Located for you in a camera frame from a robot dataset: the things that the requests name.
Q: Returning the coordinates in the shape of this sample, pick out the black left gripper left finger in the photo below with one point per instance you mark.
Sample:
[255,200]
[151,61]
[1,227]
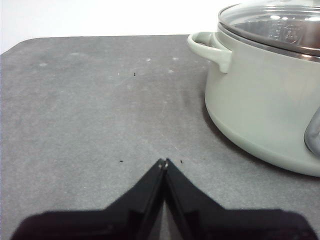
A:
[100,225]

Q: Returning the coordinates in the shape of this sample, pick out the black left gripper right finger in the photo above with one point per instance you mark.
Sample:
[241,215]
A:
[225,225]

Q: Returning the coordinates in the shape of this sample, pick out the pale green electric pot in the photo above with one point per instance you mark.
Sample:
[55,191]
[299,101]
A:
[257,100]

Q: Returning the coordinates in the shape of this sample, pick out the glass lid with green knob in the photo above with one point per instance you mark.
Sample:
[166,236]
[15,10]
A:
[262,17]

